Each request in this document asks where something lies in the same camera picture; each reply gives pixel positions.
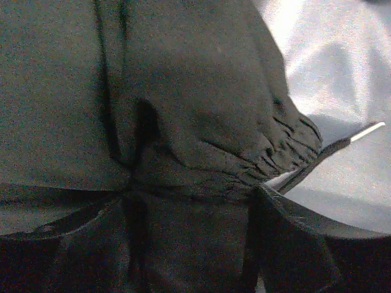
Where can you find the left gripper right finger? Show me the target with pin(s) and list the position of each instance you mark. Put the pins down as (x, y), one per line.
(294, 249)

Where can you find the yellow Pikachu hard-shell suitcase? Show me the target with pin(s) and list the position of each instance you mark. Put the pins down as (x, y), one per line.
(337, 58)

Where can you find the black drawstring shorts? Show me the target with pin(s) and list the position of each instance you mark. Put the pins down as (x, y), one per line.
(177, 108)

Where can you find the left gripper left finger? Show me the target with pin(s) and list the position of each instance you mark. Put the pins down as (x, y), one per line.
(78, 253)

